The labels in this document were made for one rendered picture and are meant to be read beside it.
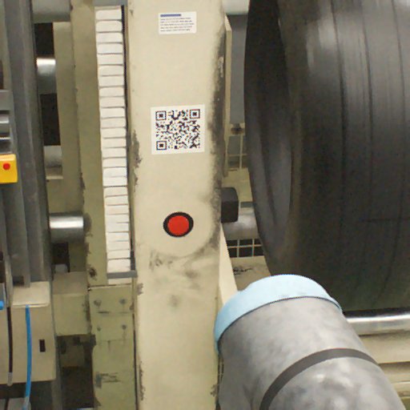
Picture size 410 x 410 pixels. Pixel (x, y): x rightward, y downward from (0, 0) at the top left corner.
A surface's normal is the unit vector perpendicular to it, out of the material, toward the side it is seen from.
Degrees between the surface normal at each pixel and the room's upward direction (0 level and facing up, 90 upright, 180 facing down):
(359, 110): 62
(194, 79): 90
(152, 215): 90
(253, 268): 0
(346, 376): 14
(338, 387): 19
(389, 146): 69
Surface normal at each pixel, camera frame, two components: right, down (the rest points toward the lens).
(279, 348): -0.54, -0.60
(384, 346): 0.01, -0.84
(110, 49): 0.12, 0.53
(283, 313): -0.18, -0.79
